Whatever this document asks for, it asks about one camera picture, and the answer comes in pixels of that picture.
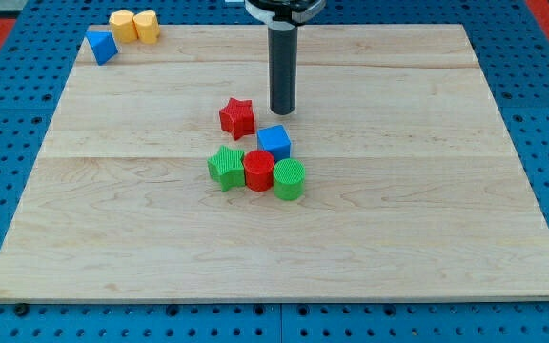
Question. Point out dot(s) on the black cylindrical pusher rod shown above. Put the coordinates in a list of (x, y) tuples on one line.
[(282, 46)]

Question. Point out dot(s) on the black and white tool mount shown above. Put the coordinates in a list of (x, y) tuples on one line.
[(294, 12)]

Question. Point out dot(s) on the red star block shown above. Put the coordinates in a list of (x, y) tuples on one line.
[(237, 118)]

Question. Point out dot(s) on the green star block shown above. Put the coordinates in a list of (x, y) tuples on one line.
[(226, 168)]

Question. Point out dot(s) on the yellow hexagon block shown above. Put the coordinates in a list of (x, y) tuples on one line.
[(122, 26)]

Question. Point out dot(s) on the blue cube block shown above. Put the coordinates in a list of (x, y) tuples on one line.
[(276, 141)]

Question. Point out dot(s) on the red cylinder block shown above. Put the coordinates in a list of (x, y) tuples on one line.
[(258, 167)]

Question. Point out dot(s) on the yellow rounded block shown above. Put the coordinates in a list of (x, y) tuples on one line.
[(147, 26)]

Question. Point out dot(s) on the green cylinder block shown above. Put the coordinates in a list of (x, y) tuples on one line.
[(289, 177)]

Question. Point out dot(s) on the blue triangle block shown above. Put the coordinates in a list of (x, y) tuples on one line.
[(102, 45)]

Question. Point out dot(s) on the wooden board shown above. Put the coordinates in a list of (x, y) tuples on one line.
[(413, 189)]

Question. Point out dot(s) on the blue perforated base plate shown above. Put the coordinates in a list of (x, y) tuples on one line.
[(512, 45)]

